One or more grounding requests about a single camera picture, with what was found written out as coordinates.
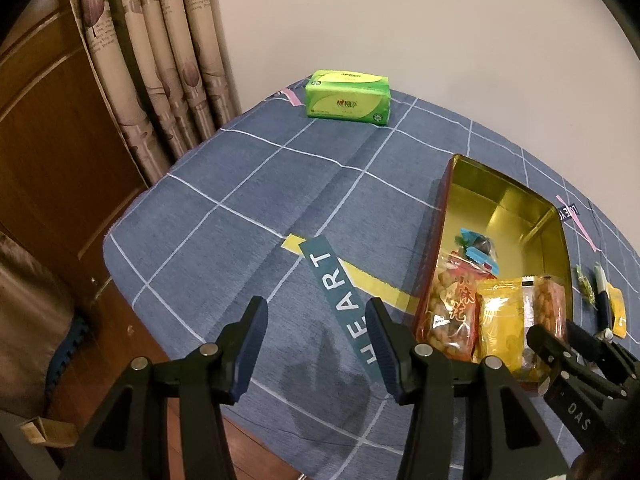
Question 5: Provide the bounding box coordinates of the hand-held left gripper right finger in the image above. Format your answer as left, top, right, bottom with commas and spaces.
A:
365, 297, 568, 480

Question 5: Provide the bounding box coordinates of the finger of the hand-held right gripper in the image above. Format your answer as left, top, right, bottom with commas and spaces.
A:
527, 324, 627, 400
566, 321, 640, 387

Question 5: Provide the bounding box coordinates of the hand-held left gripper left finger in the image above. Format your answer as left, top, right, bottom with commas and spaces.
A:
60, 296, 268, 480

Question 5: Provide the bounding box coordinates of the brown peanut snack packet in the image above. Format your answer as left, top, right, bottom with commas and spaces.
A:
520, 274, 568, 385

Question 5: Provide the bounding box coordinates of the large yellow snack packet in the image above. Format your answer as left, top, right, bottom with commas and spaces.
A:
475, 280, 537, 378

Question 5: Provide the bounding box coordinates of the red label peanut snack packet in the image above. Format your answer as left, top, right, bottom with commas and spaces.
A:
416, 251, 483, 362

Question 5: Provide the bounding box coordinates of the clear packet with blue candies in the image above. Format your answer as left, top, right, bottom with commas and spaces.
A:
454, 229, 501, 277

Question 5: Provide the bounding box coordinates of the gold tin box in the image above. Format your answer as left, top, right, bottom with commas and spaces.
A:
411, 154, 573, 398

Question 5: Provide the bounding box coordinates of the dark blue grey snack packet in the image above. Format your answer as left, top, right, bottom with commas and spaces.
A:
592, 261, 616, 342

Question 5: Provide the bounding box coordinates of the small yellow snack packet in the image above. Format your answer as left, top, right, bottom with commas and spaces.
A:
611, 287, 628, 339

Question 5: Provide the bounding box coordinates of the green wrapped candy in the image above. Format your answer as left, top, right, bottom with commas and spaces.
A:
575, 264, 597, 306

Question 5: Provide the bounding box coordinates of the blue checked printed blanket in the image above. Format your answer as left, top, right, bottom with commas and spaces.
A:
102, 77, 640, 480

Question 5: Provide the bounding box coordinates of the small cardboard box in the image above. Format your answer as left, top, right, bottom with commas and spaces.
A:
19, 416, 76, 447

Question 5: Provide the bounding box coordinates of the brown cloth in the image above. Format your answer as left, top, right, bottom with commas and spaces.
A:
0, 245, 78, 421

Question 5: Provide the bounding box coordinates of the green tissue box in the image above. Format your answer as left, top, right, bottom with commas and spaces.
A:
305, 70, 392, 125

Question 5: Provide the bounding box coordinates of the wooden door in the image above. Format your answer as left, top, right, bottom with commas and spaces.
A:
0, 0, 151, 321

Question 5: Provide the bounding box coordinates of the patterned beige curtain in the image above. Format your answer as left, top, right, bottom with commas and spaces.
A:
70, 0, 243, 188

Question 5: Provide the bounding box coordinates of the blue ribbed strap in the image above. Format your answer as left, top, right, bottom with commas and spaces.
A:
47, 317, 91, 391

